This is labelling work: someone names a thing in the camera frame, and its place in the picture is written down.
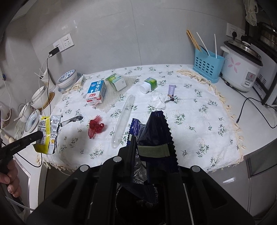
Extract dark blue snack bag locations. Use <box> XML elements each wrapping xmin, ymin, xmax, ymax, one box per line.
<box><xmin>129</xmin><ymin>111</ymin><xmax>178</xmax><ymax>171</ymax></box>

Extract yellow white snack wrapper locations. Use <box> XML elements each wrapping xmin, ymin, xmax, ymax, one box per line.
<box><xmin>33</xmin><ymin>115</ymin><xmax>62</xmax><ymax>155</ymax></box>

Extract white tissue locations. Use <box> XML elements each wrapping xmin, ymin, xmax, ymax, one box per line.
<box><xmin>148</xmin><ymin>92</ymin><xmax>170</xmax><ymax>110</ymax></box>

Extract green white pill bottle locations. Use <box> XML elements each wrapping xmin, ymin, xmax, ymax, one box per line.
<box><xmin>139</xmin><ymin>77</ymin><xmax>157</xmax><ymax>94</ymax></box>

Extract green white medicine box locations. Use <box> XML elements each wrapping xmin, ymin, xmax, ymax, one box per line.
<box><xmin>106</xmin><ymin>73</ymin><xmax>127</xmax><ymax>91</ymax></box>

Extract purple snack bar wrapper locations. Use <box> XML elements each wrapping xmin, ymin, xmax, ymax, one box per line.
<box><xmin>168</xmin><ymin>84</ymin><xmax>176</xmax><ymax>101</ymax></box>

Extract left hand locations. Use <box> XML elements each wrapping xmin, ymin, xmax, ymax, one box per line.
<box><xmin>0</xmin><ymin>159</ymin><xmax>22</xmax><ymax>198</ymax></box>

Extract blue white plate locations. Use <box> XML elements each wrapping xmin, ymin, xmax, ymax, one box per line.
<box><xmin>24</xmin><ymin>109</ymin><xmax>40</xmax><ymax>133</ymax></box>

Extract white cup with spoon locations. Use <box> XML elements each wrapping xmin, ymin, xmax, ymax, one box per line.
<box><xmin>14</xmin><ymin>102</ymin><xmax>35</xmax><ymax>123</ymax></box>

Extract white floral tablecloth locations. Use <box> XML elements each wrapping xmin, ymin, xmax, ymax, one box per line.
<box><xmin>44</xmin><ymin>65</ymin><xmax>243</xmax><ymax>172</ymax></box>

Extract white bowl on trivet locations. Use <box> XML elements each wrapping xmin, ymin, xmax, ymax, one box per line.
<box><xmin>30</xmin><ymin>86</ymin><xmax>55</xmax><ymax>111</ymax></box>

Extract blue white porcelain bowl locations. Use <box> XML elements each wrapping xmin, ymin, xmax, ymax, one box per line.
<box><xmin>56</xmin><ymin>69</ymin><xmax>77</xmax><ymax>89</ymax></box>

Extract black charger plug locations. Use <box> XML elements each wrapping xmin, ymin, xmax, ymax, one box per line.
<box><xmin>48</xmin><ymin>47</ymin><xmax>60</xmax><ymax>58</ymax></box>

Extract blue plastic utensil holder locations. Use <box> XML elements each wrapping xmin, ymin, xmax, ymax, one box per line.
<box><xmin>193</xmin><ymin>47</ymin><xmax>225</xmax><ymax>83</ymax></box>

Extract wooden chopsticks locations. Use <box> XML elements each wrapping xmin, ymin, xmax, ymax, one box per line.
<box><xmin>186</xmin><ymin>30</ymin><xmax>202</xmax><ymax>52</ymax></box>

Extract white rice cooker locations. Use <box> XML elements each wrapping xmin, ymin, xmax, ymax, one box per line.
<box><xmin>220</xmin><ymin>40</ymin><xmax>263</xmax><ymax>92</ymax></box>

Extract white microwave oven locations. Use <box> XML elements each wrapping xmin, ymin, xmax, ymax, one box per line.
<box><xmin>251</xmin><ymin>43</ymin><xmax>276</xmax><ymax>107</ymax></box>

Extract white straw left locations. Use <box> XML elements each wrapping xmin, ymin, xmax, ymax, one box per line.
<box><xmin>196</xmin><ymin>32</ymin><xmax>210</xmax><ymax>56</ymax></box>

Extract white straw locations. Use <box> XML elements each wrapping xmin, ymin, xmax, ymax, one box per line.
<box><xmin>214</xmin><ymin>34</ymin><xmax>217</xmax><ymax>59</ymax></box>
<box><xmin>196</xmin><ymin>32</ymin><xmax>210</xmax><ymax>56</ymax></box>

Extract white straw right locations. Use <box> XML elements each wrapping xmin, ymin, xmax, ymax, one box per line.
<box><xmin>214</xmin><ymin>34</ymin><xmax>217</xmax><ymax>59</ymax></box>

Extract black charger cable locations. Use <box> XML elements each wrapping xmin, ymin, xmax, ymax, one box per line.
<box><xmin>13</xmin><ymin>54</ymin><xmax>54</xmax><ymax>168</ymax></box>

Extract black power cable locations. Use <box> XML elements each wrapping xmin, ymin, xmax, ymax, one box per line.
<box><xmin>220</xmin><ymin>73</ymin><xmax>277</xmax><ymax>129</ymax></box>

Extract white wall socket left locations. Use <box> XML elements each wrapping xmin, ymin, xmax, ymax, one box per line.
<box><xmin>53</xmin><ymin>34</ymin><xmax>74</xmax><ymax>52</ymax></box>

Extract white wall socket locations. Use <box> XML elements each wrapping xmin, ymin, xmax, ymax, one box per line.
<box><xmin>53</xmin><ymin>34</ymin><xmax>74</xmax><ymax>52</ymax></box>
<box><xmin>226</xmin><ymin>23</ymin><xmax>245</xmax><ymax>41</ymax></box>

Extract white wall socket right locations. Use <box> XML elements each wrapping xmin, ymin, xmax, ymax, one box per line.
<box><xmin>226</xmin><ymin>23</ymin><xmax>245</xmax><ymax>41</ymax></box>

